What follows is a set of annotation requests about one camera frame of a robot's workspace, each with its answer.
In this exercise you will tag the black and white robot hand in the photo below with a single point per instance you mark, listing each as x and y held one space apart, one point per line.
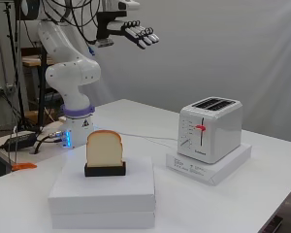
111 24

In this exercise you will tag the toast bread slice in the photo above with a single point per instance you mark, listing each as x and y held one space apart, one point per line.
104 149

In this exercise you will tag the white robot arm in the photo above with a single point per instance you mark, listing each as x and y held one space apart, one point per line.
71 73

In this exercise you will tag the wooden desk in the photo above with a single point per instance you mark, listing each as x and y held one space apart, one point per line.
34 60

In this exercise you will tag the black tripod stand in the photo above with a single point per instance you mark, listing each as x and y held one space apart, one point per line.
18 64

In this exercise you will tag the white hanging sheet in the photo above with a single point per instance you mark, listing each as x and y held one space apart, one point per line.
216 48

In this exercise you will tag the red toaster lever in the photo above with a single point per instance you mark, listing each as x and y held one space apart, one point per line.
200 128

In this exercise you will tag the black block holder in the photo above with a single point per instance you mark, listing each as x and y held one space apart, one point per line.
105 170

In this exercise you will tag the black power box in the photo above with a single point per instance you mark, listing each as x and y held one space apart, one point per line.
21 141

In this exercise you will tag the white steel toaster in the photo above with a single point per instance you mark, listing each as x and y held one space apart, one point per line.
219 132

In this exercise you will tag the white flat box stand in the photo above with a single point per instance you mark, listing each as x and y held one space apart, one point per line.
103 191
103 220

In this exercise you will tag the orange tool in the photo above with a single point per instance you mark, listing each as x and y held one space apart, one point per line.
22 166

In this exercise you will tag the white flat box with print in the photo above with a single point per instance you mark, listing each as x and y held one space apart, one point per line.
213 168

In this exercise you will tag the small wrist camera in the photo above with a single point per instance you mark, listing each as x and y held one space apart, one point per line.
105 42

